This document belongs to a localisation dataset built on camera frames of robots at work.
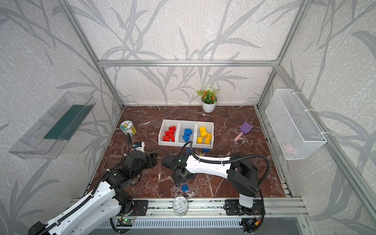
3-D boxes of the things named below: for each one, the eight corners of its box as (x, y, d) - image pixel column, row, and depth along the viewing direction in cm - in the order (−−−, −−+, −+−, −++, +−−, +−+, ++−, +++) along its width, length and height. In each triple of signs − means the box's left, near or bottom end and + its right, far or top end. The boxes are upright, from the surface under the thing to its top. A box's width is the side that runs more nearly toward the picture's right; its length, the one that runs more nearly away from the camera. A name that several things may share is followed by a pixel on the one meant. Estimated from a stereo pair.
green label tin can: (123, 136, 104) (118, 129, 97) (126, 127, 109) (121, 120, 102) (134, 136, 104) (130, 129, 97) (137, 127, 109) (133, 120, 102)
